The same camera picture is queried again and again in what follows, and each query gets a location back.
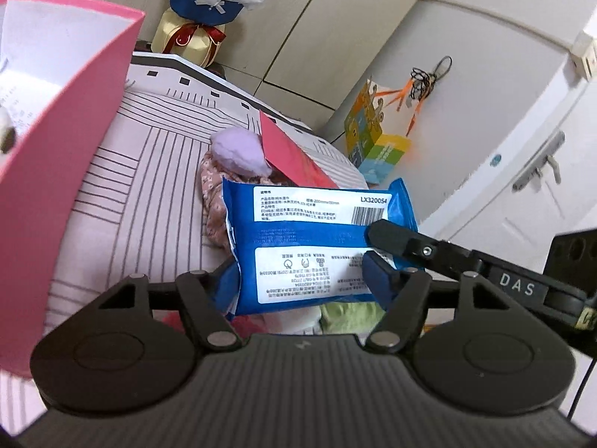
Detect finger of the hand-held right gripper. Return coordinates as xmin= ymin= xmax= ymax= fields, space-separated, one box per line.
xmin=365 ymin=218 xmax=491 ymax=286

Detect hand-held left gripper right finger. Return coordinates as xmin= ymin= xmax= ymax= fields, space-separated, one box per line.
xmin=363 ymin=251 xmax=514 ymax=354

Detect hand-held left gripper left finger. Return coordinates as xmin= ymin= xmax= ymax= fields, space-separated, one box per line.
xmin=98 ymin=260 xmax=243 ymax=351

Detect blue wet wipes pack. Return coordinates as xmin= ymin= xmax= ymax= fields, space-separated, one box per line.
xmin=220 ymin=177 xmax=421 ymax=323

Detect red envelope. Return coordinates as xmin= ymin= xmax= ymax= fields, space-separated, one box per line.
xmin=259 ymin=109 xmax=341 ymax=190

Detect purple soft pouch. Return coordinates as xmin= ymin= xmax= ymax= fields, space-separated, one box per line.
xmin=210 ymin=129 xmax=274 ymax=178

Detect pink cardboard box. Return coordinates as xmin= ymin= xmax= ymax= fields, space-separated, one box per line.
xmin=0 ymin=0 xmax=146 ymax=379

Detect pink floral cloth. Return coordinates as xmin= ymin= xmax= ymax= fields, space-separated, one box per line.
xmin=200 ymin=152 xmax=290 ymax=249

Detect white door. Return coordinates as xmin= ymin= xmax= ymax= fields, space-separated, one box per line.
xmin=422 ymin=53 xmax=597 ymax=262

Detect colourful paper bag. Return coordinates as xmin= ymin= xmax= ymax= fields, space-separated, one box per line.
xmin=344 ymin=77 xmax=413 ymax=185

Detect striped bed sheet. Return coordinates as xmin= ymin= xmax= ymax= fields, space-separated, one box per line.
xmin=0 ymin=51 xmax=369 ymax=432

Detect grey wardrobe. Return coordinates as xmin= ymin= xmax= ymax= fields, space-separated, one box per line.
xmin=91 ymin=0 xmax=449 ymax=128

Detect cream round box red ribbon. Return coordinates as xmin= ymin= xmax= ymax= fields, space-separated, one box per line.
xmin=151 ymin=9 xmax=228 ymax=69

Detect white brown plush toy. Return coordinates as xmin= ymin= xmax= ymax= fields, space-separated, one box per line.
xmin=0 ymin=105 xmax=19 ymax=156

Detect white printed packet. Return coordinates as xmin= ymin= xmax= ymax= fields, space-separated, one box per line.
xmin=0 ymin=56 xmax=40 ymax=138

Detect hanging keys with orange cord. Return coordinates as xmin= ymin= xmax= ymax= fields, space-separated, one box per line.
xmin=394 ymin=56 xmax=453 ymax=137

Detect cream light switch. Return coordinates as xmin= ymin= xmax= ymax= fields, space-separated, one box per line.
xmin=570 ymin=30 xmax=597 ymax=80

